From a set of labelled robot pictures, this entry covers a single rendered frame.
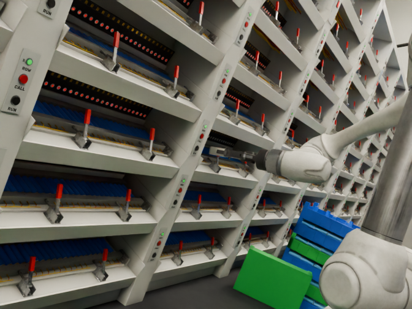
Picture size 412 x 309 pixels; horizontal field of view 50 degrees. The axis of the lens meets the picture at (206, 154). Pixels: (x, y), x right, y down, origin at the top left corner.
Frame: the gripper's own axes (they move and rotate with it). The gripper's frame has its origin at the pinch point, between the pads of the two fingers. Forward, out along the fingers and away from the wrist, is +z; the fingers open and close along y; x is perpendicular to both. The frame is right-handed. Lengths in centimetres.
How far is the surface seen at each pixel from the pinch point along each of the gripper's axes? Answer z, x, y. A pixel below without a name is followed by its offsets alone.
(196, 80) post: -1.0, 20.4, -27.4
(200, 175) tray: -0.8, -9.6, -12.3
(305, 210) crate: -20, -18, 62
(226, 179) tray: -0.6, -10.0, 9.8
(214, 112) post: -5.8, 11.7, -20.3
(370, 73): -16, 83, 183
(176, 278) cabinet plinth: 12, -53, 8
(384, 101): -19, 78, 253
